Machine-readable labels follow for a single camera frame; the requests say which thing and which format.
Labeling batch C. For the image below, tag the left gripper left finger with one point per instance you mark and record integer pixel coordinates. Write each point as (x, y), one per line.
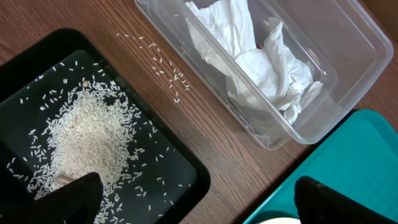
(76, 202)

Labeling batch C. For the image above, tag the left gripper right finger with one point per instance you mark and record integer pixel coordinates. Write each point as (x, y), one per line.
(317, 203)

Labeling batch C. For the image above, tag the large white plate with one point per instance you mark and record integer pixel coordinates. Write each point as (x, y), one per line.
(281, 220)

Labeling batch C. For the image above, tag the pile of rice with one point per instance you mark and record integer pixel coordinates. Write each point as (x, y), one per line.
(73, 120)

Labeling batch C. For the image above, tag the white napkin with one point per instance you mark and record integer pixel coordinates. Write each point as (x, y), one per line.
(230, 23)
(286, 81)

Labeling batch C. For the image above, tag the teal serving tray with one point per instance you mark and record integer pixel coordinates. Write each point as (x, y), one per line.
(358, 160)

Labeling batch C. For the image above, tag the black plastic tray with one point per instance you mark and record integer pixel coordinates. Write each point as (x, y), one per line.
(69, 44)

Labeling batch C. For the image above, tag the spilled rice grains on table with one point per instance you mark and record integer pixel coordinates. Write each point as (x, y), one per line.
(161, 66)

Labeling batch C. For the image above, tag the clear plastic bin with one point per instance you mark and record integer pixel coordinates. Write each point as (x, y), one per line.
(340, 41)

